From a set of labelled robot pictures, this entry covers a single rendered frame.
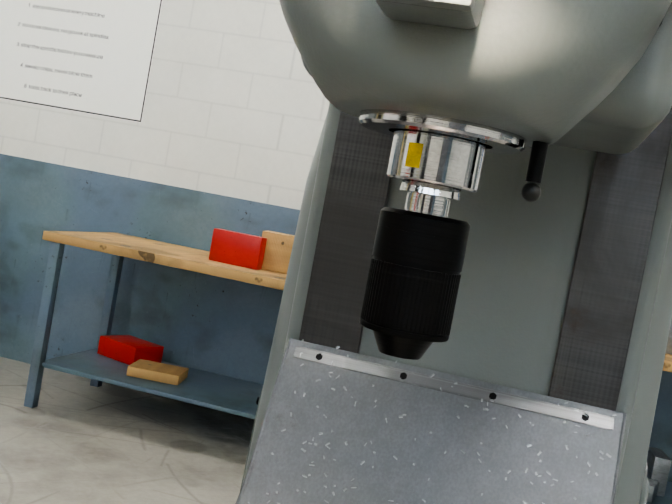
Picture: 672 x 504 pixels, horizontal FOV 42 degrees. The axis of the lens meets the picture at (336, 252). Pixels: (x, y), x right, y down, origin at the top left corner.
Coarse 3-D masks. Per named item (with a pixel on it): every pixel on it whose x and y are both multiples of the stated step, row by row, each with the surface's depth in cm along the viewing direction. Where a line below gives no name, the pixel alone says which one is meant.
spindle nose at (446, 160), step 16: (400, 128) 44; (400, 144) 44; (432, 144) 43; (448, 144) 43; (464, 144) 43; (480, 144) 43; (400, 160) 44; (432, 160) 43; (448, 160) 43; (464, 160) 43; (480, 160) 44; (400, 176) 43; (416, 176) 43; (432, 176) 43; (448, 176) 43; (464, 176) 43; (480, 176) 44
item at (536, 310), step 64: (320, 192) 85; (384, 192) 83; (512, 192) 80; (576, 192) 79; (640, 192) 77; (320, 256) 84; (512, 256) 80; (576, 256) 79; (640, 256) 77; (320, 320) 84; (512, 320) 81; (576, 320) 79; (640, 320) 78; (512, 384) 81; (576, 384) 79; (640, 384) 80; (640, 448) 81
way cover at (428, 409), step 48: (288, 384) 83; (336, 384) 82; (384, 384) 82; (432, 384) 81; (480, 384) 81; (288, 432) 81; (336, 432) 80; (384, 432) 80; (432, 432) 79; (480, 432) 79; (528, 432) 78; (288, 480) 79; (336, 480) 79; (384, 480) 78; (432, 480) 77; (480, 480) 77; (528, 480) 76; (576, 480) 76
